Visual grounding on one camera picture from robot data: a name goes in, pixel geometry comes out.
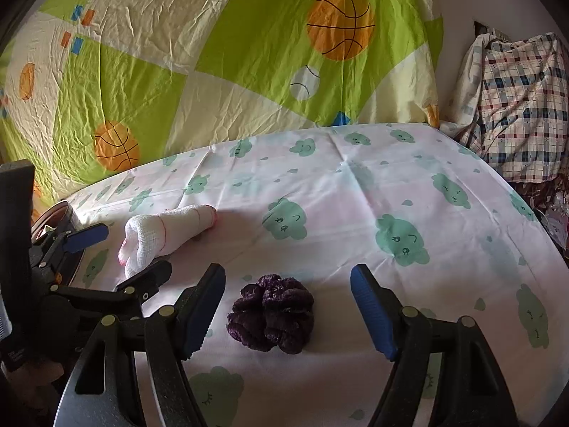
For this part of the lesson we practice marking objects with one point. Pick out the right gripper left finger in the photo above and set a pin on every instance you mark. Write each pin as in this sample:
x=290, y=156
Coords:
x=103, y=387

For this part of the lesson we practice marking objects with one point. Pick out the purple velvet scrunchie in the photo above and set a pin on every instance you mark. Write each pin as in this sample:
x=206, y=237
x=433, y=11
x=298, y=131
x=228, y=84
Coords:
x=273, y=312

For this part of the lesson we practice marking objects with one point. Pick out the round black metal tin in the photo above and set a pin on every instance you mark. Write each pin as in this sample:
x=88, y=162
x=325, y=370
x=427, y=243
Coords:
x=58, y=219

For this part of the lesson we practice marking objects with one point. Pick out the left hand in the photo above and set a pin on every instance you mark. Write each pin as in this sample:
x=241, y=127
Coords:
x=33, y=383

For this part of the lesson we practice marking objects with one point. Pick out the cloud pattern table cloth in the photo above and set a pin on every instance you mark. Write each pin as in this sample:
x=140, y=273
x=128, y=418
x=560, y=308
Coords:
x=432, y=221

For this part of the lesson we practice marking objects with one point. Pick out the white towel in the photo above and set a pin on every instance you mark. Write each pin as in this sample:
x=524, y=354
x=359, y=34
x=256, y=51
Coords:
x=147, y=237

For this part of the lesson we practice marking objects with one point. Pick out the green basketball bedsheet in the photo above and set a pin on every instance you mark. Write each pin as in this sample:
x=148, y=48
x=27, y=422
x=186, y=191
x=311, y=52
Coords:
x=91, y=88

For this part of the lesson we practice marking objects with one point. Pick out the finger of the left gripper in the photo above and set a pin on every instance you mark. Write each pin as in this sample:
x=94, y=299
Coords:
x=53, y=247
x=142, y=282

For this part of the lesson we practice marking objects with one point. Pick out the plaid fabric bag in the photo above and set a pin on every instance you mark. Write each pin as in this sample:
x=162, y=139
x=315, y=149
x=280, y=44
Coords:
x=510, y=106

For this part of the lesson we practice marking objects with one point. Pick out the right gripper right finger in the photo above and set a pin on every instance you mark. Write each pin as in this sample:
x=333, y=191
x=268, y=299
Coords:
x=471, y=390

